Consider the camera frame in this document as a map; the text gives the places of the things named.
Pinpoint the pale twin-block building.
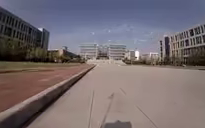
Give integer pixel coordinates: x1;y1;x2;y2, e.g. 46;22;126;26
78;42;128;62

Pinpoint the small white building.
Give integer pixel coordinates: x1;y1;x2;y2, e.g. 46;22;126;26
126;49;141;62

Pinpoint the grey concrete slab pavement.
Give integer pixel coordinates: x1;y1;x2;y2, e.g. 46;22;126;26
25;63;205;128

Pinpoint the pale grey straight kerb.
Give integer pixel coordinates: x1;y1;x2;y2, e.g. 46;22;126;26
0;63;98;128

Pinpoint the red brick path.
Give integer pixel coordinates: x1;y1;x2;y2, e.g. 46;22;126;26
0;63;94;118

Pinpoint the dry grass strip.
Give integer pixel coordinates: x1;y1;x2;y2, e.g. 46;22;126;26
0;60;85;73

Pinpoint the row of green trees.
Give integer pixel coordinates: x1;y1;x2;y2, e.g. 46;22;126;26
0;36;82;64

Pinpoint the white grid-window building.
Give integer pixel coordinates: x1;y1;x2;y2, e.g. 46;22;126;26
158;20;205;65

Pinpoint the row of bare trees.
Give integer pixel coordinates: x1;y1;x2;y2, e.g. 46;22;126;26
163;46;205;67

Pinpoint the dark glass-fronted building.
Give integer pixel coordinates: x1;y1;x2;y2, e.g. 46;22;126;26
0;1;51;52

